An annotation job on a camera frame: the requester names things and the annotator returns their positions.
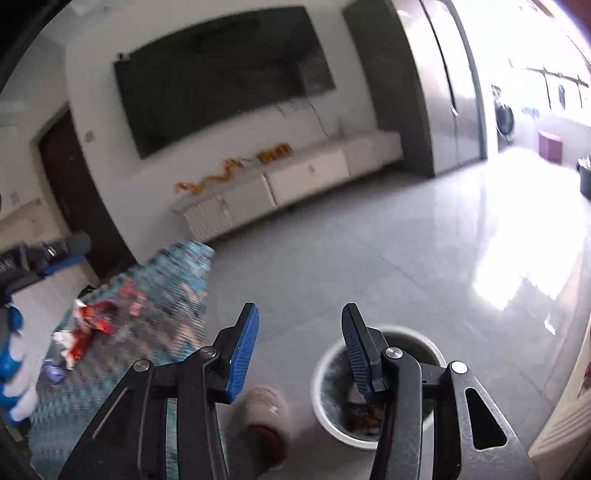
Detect golden dragon ornament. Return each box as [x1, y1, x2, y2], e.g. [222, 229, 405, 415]
[174, 157, 245, 197]

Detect washing machine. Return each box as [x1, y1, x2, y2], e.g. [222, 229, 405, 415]
[490, 84, 516, 153]

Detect dark brown door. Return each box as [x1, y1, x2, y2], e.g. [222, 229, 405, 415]
[38, 108, 138, 280]

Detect large red snack wrapper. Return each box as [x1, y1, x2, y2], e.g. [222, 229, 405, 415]
[68, 299, 119, 370]

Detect white round bin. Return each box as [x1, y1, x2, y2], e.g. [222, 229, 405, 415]
[310, 325, 448, 448]

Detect grey steel refrigerator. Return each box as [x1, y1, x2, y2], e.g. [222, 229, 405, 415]
[344, 0, 489, 178]

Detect hanging clothes rack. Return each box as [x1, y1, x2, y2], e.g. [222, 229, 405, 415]
[508, 58, 591, 112]

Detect white wall cabinet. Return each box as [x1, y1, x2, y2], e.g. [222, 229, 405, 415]
[0, 198, 101, 324]

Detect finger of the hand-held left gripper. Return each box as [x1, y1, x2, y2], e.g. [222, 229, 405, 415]
[62, 231, 92, 256]
[39, 253, 87, 278]

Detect golden tiger ornament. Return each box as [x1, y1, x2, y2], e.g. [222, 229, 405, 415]
[257, 144, 294, 164]

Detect beige sofa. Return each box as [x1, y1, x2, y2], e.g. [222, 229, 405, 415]
[527, 323, 591, 468]

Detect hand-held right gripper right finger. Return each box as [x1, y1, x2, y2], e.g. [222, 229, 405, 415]
[341, 302, 541, 480]

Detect beige slipper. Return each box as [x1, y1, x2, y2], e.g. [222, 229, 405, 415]
[230, 385, 291, 472]

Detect black wall television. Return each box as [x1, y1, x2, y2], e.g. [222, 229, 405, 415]
[113, 6, 337, 161]

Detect white television cabinet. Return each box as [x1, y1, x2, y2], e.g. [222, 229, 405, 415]
[172, 130, 403, 243]

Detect purple wrapper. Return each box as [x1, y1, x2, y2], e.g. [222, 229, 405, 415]
[41, 360, 68, 385]

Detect television cables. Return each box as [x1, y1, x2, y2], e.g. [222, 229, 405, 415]
[276, 102, 334, 138]

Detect teal zigzag blanket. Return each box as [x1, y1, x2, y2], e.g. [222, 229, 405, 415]
[28, 241, 229, 480]

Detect blue white patterned clothing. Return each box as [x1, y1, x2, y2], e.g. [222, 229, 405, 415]
[0, 305, 38, 424]

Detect purple storage box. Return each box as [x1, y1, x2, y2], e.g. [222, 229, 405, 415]
[538, 130, 563, 164]

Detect small red snack wrapper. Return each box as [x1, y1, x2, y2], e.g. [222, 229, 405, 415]
[117, 281, 149, 318]

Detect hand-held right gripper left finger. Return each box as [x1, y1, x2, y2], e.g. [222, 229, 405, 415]
[60, 302, 260, 480]

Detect orange wrappers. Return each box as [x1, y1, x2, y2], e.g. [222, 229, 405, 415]
[345, 401, 387, 435]

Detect white wrapper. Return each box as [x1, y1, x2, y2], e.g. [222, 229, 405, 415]
[51, 329, 77, 357]

